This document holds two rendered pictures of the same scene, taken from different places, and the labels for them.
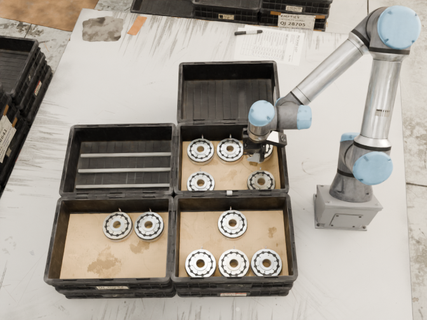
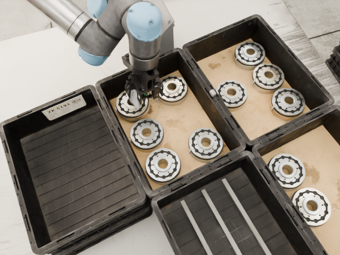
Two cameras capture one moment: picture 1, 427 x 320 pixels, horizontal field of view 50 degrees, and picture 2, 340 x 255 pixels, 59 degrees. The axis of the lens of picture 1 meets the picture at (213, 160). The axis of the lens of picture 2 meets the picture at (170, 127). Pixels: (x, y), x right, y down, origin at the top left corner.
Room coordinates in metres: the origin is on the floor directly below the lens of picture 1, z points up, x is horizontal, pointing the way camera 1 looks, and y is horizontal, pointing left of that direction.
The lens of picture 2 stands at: (0.99, 0.32, 1.69)
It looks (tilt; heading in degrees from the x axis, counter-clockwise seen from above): 64 degrees down; 246
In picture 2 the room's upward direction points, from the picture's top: 5 degrees counter-clockwise
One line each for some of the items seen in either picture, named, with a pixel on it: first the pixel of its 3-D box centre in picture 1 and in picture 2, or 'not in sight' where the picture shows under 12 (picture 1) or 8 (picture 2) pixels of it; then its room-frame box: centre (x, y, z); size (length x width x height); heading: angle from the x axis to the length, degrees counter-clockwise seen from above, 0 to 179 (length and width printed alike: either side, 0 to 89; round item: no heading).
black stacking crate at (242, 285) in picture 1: (232, 241); (250, 83); (0.52, -0.05, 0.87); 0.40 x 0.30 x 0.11; 88
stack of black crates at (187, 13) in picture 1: (167, 11); not in sight; (2.32, 0.26, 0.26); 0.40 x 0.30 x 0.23; 79
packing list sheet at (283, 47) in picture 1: (269, 44); not in sight; (1.57, -0.30, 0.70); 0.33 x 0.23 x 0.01; 79
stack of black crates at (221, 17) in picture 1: (228, 11); not in sight; (2.24, -0.14, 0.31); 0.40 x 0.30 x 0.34; 79
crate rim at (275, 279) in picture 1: (232, 236); (253, 74); (0.52, -0.05, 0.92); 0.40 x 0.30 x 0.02; 88
